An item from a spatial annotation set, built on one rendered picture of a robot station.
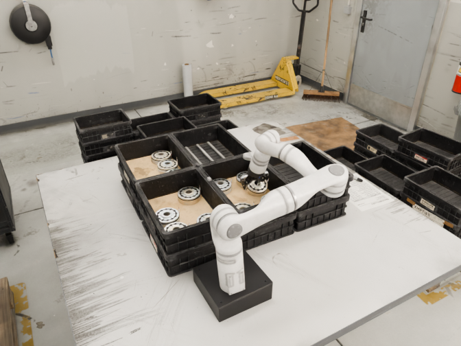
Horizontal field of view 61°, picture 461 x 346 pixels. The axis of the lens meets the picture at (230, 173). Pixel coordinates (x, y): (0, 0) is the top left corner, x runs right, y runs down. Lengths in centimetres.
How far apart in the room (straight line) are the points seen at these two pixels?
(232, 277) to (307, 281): 36
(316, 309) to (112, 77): 391
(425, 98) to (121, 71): 334
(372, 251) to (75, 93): 384
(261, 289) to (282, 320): 13
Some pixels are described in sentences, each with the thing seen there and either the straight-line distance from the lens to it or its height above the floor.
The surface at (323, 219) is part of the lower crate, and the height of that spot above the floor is 73.
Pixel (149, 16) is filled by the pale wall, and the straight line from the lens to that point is 488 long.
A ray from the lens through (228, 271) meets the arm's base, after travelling 138.
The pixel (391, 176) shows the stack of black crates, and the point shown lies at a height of 38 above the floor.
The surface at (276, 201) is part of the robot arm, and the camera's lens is 129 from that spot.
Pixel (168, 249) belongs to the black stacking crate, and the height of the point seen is 85.
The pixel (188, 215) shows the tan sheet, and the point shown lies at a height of 83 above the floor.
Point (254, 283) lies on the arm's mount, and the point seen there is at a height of 78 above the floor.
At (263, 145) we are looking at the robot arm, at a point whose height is 116.
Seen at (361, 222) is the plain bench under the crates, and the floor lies 70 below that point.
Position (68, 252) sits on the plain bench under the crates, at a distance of 185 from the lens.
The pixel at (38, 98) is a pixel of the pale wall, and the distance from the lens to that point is 484.
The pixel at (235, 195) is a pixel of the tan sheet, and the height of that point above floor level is 83.
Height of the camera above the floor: 186
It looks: 31 degrees down
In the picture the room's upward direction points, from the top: straight up
